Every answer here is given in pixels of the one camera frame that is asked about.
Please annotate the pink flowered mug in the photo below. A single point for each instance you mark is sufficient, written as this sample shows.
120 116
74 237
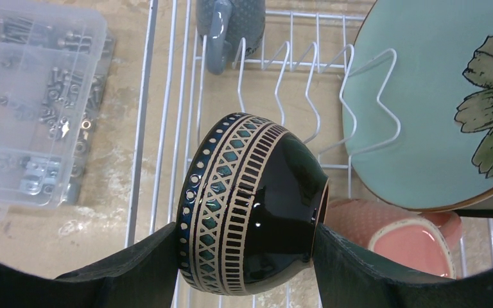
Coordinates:
419 241

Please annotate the white wire dish rack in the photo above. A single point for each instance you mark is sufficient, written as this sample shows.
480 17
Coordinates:
293 79

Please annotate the grey printed mug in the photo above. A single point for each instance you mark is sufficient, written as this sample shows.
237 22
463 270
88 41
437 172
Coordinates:
225 23

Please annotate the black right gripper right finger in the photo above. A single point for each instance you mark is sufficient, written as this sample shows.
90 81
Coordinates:
351 276

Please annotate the clear plastic screw box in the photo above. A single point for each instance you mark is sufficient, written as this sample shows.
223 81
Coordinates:
54 61

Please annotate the light green round plate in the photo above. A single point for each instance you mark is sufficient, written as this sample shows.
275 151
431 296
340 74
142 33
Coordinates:
420 119

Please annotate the brown rimmed beige bowl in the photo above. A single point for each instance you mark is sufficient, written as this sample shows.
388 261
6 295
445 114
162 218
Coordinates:
250 203

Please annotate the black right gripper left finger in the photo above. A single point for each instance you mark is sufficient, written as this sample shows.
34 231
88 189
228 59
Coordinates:
142 275

